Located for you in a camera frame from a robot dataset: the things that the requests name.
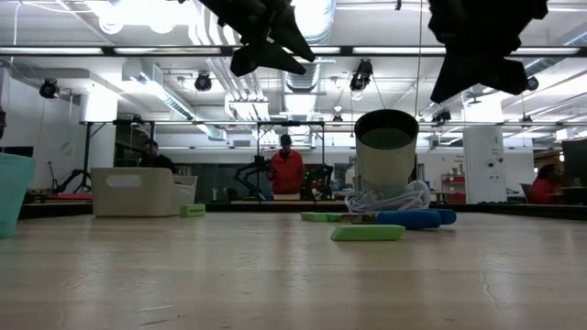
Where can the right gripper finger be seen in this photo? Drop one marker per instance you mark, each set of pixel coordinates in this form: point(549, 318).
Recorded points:
point(461, 75)
point(506, 75)

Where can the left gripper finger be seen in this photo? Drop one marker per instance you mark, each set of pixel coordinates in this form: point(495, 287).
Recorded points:
point(257, 59)
point(289, 36)

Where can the idle black robot arm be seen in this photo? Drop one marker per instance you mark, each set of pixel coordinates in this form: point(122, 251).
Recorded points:
point(321, 181)
point(75, 176)
point(250, 176)

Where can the white pillar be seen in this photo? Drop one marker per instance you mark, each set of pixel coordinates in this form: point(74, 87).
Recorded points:
point(484, 165)

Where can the person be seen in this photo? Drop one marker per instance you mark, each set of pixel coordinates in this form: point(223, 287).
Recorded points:
point(286, 172)
point(543, 190)
point(156, 160)

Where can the black monitor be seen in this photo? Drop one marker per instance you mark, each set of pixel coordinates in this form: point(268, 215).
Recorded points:
point(575, 169)

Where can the red shelf unit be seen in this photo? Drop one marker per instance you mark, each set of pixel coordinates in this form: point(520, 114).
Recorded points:
point(454, 197)

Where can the green eraser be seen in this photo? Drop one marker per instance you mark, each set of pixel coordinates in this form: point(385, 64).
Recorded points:
point(192, 210)
point(367, 233)
point(314, 216)
point(335, 217)

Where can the white plastic bin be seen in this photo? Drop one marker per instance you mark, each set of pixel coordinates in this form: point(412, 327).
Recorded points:
point(137, 197)

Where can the teal plastic bin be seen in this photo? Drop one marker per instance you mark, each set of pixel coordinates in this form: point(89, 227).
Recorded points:
point(14, 197)

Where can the black ceiling camera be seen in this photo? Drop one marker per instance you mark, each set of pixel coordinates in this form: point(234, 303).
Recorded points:
point(203, 82)
point(441, 117)
point(532, 83)
point(361, 75)
point(48, 88)

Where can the black workstation frame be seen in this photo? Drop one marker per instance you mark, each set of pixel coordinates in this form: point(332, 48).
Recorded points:
point(258, 137)
point(86, 156)

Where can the black ceiling light rail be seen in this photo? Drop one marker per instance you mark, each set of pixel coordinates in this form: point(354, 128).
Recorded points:
point(107, 51)

